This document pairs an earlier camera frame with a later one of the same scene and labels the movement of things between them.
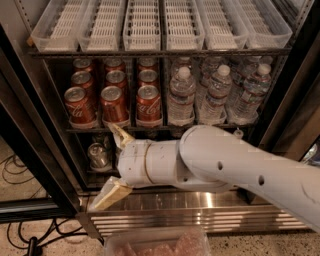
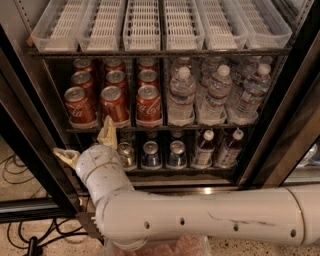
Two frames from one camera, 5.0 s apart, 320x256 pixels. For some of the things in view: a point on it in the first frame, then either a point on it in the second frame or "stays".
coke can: x=80 y=109 stays
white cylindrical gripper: x=132 y=162 to x=96 y=158
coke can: x=114 y=63 stays
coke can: x=147 y=63 stays
